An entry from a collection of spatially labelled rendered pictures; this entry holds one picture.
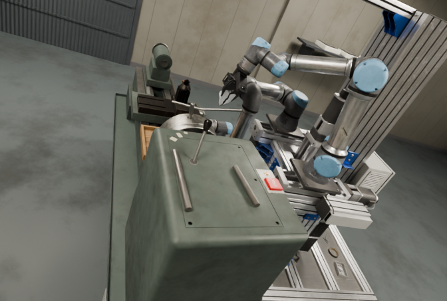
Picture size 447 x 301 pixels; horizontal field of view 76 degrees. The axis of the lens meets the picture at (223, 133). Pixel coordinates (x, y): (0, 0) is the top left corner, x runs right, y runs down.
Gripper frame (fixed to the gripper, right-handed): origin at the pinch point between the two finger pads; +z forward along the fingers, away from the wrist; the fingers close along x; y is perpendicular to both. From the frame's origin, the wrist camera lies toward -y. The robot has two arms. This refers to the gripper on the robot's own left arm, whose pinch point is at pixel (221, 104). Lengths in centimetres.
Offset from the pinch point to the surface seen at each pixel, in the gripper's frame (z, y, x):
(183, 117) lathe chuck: 15.3, 1.2, 12.6
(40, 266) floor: 148, 3, 36
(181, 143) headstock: 13.9, -24.0, 18.8
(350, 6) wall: -141, 306, -269
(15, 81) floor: 165, 230, 102
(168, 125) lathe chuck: 21.5, 0.1, 17.4
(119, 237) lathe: 86, -16, 13
